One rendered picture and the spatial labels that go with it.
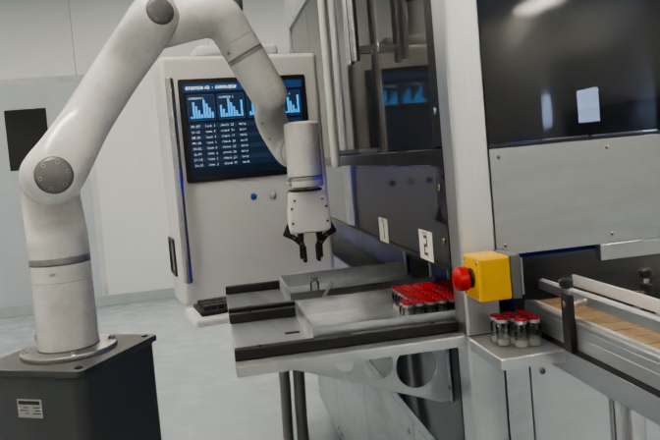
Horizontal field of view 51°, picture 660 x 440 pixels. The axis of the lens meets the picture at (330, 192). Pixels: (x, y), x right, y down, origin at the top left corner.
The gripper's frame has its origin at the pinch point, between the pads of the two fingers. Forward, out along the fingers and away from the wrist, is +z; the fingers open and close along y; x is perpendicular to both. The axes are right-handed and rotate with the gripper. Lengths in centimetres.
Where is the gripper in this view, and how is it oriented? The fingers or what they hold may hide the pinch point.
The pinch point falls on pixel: (311, 252)
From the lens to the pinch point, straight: 166.8
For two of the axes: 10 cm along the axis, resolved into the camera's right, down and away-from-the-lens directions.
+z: 0.8, 10.0, 0.5
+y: 9.8, -0.9, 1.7
